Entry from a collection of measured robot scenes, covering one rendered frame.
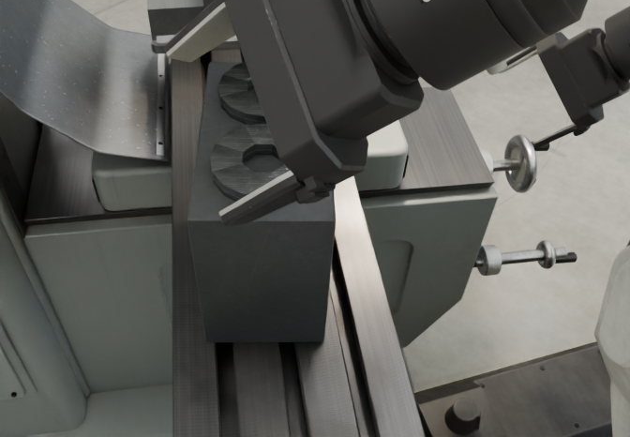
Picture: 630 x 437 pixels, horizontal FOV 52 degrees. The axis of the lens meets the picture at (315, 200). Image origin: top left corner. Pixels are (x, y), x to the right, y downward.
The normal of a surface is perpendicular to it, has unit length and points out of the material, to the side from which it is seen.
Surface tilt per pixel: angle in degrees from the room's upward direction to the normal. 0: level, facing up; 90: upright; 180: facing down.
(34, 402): 88
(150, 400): 0
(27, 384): 88
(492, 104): 0
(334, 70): 55
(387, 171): 90
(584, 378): 0
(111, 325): 90
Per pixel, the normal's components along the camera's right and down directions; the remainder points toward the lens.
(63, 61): 0.73, -0.55
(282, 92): -0.53, 0.03
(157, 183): 0.15, 0.73
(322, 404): 0.04, -0.69
